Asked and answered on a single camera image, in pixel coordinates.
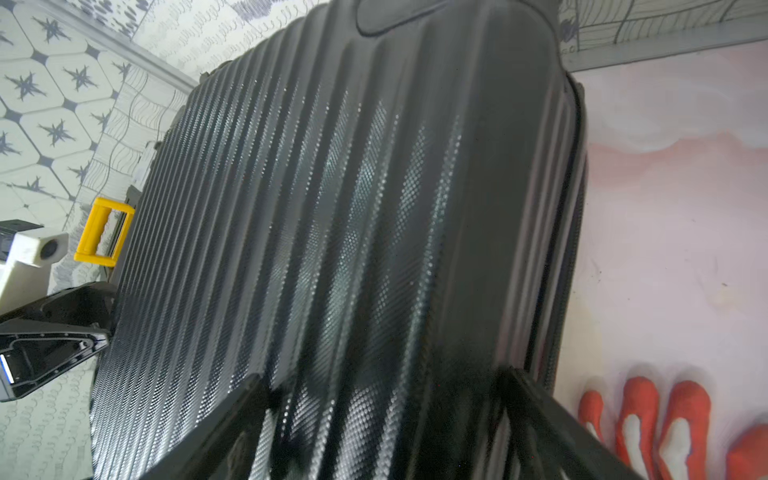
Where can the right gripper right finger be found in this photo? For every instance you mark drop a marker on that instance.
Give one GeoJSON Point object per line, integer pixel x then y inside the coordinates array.
{"type": "Point", "coordinates": [546, 442]}

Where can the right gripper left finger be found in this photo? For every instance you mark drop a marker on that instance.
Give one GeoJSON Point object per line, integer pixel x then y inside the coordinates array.
{"type": "Point", "coordinates": [223, 445]}

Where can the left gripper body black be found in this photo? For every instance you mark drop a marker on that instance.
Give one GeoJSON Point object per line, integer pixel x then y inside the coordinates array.
{"type": "Point", "coordinates": [47, 338]}

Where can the black hard-shell suitcase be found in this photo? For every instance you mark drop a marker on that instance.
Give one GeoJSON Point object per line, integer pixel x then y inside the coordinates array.
{"type": "Point", "coordinates": [369, 210]}

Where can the floral pink table mat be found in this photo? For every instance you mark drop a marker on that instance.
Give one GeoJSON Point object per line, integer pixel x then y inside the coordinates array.
{"type": "Point", "coordinates": [664, 354]}

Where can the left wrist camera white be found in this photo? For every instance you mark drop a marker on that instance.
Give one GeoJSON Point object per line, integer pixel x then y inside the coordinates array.
{"type": "Point", "coordinates": [28, 252]}

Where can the black toolbox yellow handle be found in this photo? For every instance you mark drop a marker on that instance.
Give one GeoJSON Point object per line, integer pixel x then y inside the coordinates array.
{"type": "Point", "coordinates": [100, 233]}

